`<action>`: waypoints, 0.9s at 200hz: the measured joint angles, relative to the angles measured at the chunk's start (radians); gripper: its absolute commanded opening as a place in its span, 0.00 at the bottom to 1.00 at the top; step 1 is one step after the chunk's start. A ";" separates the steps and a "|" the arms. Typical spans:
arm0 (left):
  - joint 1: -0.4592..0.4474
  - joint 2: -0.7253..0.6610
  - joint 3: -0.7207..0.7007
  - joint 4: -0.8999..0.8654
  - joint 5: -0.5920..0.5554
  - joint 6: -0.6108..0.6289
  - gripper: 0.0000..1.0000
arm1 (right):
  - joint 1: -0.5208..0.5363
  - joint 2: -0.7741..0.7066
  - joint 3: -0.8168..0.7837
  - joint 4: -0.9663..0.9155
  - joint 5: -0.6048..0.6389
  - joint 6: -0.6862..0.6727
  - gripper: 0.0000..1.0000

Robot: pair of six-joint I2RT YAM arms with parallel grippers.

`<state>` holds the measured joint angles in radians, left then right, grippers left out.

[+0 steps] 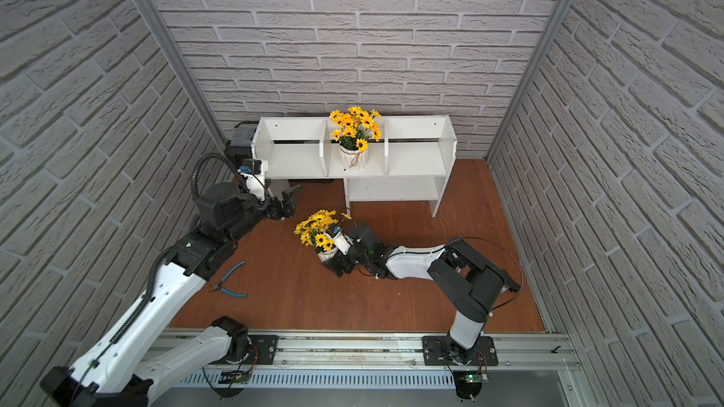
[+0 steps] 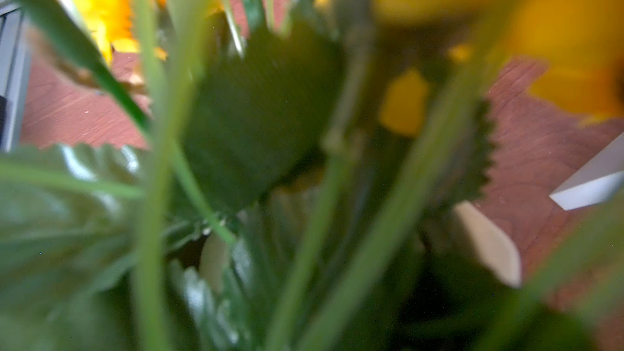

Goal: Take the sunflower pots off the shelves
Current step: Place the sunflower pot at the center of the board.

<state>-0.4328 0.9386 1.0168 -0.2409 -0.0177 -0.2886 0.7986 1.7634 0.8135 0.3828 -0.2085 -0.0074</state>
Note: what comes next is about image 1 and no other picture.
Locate sunflower pot ribbed white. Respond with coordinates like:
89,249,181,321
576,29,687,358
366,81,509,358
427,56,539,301
294,209,352,263

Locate sunflower pot with twine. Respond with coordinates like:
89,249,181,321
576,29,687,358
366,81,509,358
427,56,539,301
329,106,383,171

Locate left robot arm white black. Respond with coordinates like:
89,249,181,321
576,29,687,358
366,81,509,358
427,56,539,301
41,153,301,406

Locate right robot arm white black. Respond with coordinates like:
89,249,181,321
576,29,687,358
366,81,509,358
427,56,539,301
312,223,522,366

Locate black grey toolbox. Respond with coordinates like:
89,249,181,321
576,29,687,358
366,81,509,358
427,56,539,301
224,121,258,168

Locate white wooden shelf unit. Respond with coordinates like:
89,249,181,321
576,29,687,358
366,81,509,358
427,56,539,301
252,116,457,215

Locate left green circuit board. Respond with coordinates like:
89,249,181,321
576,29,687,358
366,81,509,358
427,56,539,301
218,370,253,386

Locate green circuit board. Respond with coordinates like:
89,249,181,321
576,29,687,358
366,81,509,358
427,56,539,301
459,372,488,384
218,370,253,386

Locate right green circuit board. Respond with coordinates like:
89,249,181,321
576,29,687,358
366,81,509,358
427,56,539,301
459,372,488,384

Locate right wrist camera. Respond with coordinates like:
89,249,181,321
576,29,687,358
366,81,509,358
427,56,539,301
328,225,352,255

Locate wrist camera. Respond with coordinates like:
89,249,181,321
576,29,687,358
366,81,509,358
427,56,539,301
238,158,268,201
328,225,352,255

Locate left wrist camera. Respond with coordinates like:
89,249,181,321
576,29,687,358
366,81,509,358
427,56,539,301
238,158,268,201

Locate blue handled pliers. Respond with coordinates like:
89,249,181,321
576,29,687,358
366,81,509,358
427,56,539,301
211,261,248,299

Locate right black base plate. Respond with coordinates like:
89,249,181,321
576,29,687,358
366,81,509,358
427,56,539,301
422,335,499,367

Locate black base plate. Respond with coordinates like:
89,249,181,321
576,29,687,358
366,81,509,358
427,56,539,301
214,335,279,366
422,335,499,367

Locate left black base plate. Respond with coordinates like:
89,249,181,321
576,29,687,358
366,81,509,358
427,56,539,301
214,335,279,366

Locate aluminium mounting rail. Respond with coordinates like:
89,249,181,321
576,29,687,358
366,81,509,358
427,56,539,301
249,330,583,371

